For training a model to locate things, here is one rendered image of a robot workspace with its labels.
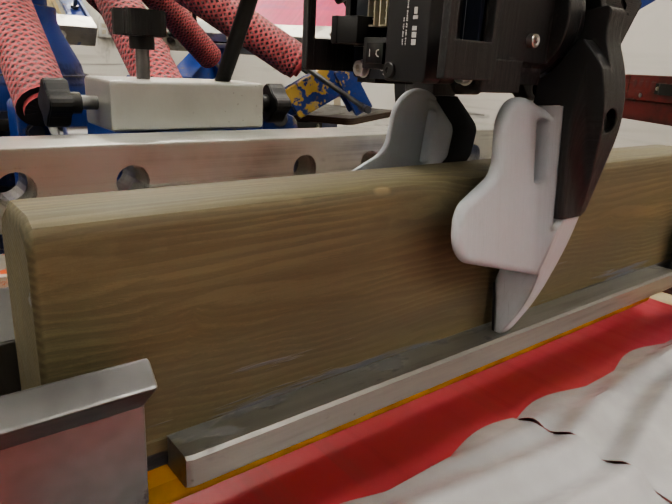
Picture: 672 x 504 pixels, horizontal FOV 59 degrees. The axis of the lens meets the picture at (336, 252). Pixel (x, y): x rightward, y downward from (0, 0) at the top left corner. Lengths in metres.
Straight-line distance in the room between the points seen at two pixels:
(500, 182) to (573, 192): 0.03
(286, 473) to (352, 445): 0.03
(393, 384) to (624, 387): 0.14
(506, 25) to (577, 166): 0.06
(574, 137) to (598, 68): 0.02
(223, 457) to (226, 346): 0.03
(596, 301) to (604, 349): 0.06
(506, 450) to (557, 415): 0.04
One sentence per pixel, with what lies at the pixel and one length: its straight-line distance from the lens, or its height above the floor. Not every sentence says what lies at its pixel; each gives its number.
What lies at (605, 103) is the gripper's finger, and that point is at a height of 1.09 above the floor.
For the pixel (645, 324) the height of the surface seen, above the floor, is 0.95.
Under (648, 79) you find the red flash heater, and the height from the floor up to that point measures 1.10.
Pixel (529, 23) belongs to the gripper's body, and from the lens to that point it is 0.22.
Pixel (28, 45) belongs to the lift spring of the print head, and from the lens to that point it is 0.66.
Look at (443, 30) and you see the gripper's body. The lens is 0.18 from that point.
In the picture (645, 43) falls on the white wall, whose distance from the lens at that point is 2.45.
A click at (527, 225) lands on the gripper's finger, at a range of 0.23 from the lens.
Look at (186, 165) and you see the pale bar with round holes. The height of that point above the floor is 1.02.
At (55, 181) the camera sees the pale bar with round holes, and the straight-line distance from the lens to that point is 0.39.
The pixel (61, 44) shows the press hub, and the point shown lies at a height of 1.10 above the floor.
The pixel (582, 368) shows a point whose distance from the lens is 0.33.
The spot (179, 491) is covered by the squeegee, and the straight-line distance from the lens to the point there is 0.21.
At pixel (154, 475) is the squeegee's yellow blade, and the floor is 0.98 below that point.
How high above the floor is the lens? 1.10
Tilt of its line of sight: 18 degrees down
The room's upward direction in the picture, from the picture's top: 3 degrees clockwise
